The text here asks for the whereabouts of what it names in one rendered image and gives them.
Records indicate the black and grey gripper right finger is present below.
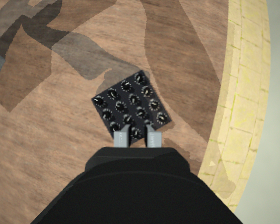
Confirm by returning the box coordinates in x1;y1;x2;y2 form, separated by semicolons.
144;125;162;147

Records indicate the black knob box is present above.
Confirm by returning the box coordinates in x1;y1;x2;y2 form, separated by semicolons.
91;70;172;144

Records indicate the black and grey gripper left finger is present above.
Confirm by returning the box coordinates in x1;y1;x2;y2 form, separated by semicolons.
114;125;132;147

